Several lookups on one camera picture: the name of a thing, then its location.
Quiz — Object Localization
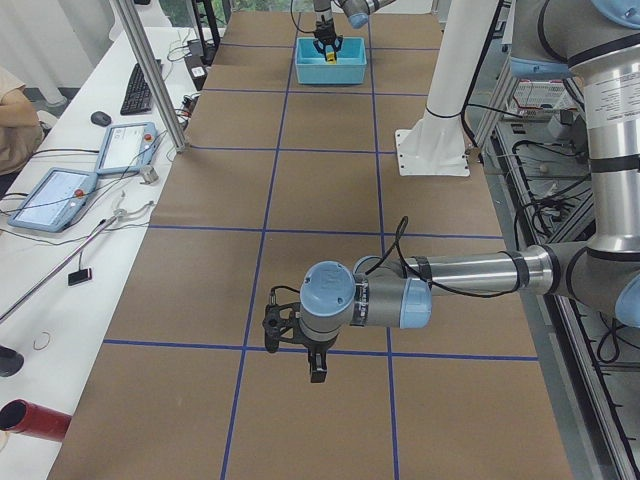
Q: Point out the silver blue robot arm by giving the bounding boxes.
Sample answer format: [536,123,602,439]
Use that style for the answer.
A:
[263,1,639,383]
[313,0,394,56]

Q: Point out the seated person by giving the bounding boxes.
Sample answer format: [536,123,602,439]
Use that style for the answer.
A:
[1,68,44,176]

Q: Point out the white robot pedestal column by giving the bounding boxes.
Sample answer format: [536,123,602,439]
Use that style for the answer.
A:
[396,0,500,177]

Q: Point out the near teach pendant tablet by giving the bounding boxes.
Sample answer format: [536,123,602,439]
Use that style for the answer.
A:
[8,168,98,233]

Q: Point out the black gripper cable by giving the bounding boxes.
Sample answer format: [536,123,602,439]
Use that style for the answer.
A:
[267,215,524,307]

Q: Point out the teach pendant tablet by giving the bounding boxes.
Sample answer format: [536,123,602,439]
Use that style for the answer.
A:
[8,168,98,233]
[95,122,160,176]

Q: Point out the light blue plastic bin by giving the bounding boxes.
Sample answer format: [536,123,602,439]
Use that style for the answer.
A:
[295,37,367,85]

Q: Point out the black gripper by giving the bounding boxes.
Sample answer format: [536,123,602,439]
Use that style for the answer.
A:
[263,302,338,383]
[313,15,343,53]

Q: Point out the red cylinder bottle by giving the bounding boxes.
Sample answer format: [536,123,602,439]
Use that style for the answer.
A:
[1,399,72,442]

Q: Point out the far teach pendant tablet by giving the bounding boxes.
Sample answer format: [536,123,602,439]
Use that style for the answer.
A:
[95,122,160,176]

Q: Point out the black keyboard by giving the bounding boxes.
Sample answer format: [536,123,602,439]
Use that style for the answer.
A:
[120,63,152,116]

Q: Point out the black computer mouse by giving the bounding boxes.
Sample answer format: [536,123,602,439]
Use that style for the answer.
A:
[90,111,112,127]

